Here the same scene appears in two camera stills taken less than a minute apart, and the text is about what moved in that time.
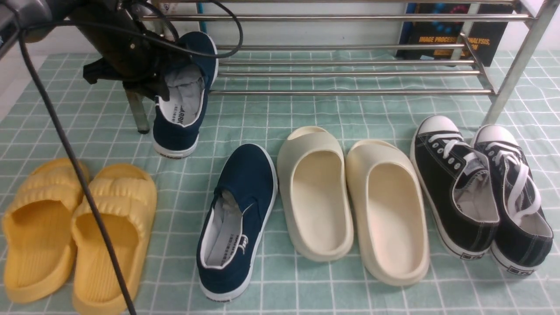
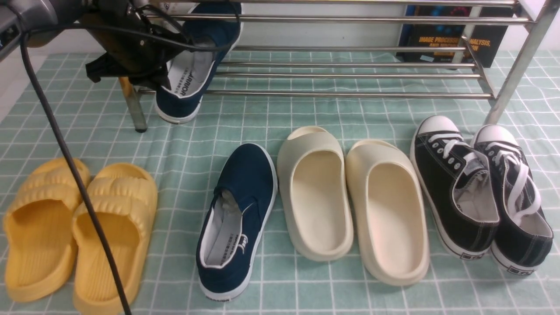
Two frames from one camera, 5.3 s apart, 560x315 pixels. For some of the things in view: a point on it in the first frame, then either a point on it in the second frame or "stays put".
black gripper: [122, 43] stays put
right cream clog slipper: [387, 217] stays put
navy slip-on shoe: [177, 122] to [190, 73]
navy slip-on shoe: [235, 221] stays put
